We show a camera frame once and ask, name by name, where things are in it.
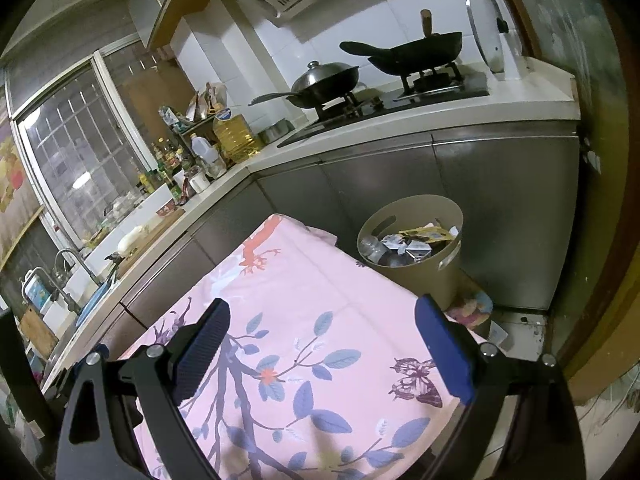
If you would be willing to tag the gas stove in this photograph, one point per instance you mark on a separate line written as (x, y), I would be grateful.
(380, 107)

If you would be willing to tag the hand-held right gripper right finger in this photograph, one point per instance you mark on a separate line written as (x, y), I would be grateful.
(445, 350)

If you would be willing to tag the white plastic jug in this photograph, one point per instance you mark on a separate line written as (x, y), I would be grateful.
(206, 157)

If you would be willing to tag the white mug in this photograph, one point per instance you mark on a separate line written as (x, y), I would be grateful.
(198, 181)

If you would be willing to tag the yellow cooking oil bottle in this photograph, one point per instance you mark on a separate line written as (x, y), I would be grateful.
(235, 135)

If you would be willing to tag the cluttered spice rack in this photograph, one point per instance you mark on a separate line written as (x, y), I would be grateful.
(192, 110)

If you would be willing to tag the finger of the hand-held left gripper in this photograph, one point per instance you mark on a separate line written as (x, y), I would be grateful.
(102, 350)

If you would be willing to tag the glass pot lid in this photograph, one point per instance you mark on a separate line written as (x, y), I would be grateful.
(487, 25)

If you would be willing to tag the white dough lump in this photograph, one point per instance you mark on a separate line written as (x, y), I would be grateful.
(132, 240)

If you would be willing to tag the row of sauce bottles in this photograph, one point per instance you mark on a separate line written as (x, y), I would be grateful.
(162, 167)

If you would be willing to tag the blue and white milk carton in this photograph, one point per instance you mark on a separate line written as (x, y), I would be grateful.
(407, 249)

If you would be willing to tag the flat wooden cutting board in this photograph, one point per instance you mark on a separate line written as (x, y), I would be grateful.
(150, 242)

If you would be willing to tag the blue and white plastic container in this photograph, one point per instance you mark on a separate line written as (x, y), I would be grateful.
(36, 287)

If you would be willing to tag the curved metal faucet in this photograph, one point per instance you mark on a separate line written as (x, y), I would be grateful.
(70, 260)

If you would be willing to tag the clear plastic bottle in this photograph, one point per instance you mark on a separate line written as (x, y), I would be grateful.
(372, 247)

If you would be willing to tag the colourful floor mat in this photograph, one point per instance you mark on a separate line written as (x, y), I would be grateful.
(472, 310)

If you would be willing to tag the black wok with lid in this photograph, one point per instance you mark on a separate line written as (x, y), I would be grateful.
(325, 82)

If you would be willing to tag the wall poster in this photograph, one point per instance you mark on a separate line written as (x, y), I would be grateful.
(17, 185)

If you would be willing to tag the upright wooden cutting board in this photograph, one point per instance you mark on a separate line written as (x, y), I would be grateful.
(39, 332)

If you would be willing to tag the black frying pan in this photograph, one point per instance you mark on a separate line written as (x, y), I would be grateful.
(420, 50)

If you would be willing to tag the beige round trash bin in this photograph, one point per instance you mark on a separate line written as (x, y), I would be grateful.
(435, 270)

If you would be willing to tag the pink floral tablecloth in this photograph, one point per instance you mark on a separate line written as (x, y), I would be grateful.
(310, 320)

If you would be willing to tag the steel bowl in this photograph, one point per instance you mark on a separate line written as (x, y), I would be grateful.
(275, 132)

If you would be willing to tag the barred window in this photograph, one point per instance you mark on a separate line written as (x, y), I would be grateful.
(90, 145)

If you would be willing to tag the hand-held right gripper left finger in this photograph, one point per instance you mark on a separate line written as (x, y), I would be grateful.
(202, 350)

